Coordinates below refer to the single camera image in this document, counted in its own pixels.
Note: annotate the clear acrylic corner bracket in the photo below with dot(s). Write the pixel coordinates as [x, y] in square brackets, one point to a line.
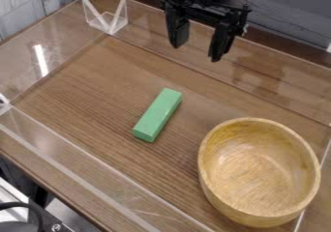
[109, 23]

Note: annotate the black metal bracket with screw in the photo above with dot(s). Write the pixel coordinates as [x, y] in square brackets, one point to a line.
[52, 223]

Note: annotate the clear acrylic enclosure wall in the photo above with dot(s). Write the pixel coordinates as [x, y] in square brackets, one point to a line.
[77, 87]

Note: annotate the brown wooden bowl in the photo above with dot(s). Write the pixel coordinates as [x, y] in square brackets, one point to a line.
[259, 171]

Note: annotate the green rectangular block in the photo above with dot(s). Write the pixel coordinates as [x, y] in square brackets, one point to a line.
[157, 114]

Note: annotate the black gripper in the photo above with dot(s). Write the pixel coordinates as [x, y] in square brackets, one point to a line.
[208, 12]

